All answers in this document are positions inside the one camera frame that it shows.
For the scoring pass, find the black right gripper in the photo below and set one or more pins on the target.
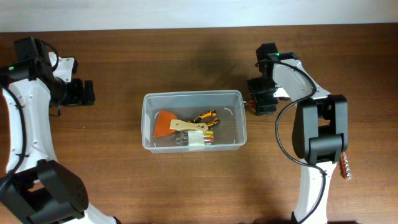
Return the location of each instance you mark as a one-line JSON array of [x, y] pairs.
[[262, 96]]

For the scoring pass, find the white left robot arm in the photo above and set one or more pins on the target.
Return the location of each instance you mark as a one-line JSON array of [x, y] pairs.
[[37, 188]]

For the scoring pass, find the clear plastic storage box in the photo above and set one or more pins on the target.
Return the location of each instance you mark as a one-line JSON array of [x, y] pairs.
[[230, 134]]

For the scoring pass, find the orange scraper wooden handle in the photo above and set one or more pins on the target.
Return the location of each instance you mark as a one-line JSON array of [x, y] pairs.
[[167, 123]]

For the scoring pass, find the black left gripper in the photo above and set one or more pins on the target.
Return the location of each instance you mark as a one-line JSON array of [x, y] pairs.
[[76, 92]]

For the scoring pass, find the metal socket bit rail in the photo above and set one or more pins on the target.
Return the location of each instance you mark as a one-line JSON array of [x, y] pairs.
[[344, 167]]

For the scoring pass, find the orange black long-nose pliers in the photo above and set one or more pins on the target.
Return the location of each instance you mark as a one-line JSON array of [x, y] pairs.
[[208, 117]]

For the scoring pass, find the red handled small cutters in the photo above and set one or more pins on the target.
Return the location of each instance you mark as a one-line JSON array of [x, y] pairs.
[[249, 103]]

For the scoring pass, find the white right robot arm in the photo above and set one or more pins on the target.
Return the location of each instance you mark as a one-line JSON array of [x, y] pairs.
[[320, 131]]

